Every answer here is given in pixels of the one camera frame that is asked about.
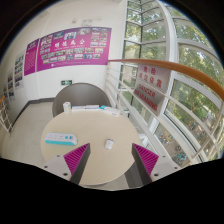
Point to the white-framed glass window wall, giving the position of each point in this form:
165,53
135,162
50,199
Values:
151,30

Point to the white photo display board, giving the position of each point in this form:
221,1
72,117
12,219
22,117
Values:
11,85
19,70

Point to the silver sign with red letters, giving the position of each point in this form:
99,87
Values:
148,98

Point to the white and teal power strip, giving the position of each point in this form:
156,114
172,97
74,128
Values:
60,137

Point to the white stair railing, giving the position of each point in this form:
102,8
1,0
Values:
5,116

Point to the large magenta photo poster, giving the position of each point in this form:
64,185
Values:
73,49

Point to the white charger with blue face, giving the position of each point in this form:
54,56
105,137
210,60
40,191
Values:
109,144

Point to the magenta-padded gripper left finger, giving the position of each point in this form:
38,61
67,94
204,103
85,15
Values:
76,159

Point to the green exit sign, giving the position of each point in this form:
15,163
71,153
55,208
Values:
66,82

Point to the narrow magenta text poster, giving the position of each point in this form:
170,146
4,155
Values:
31,57

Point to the white railing with orange handrail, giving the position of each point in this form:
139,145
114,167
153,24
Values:
160,64

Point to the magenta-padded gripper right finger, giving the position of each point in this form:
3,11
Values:
145,158

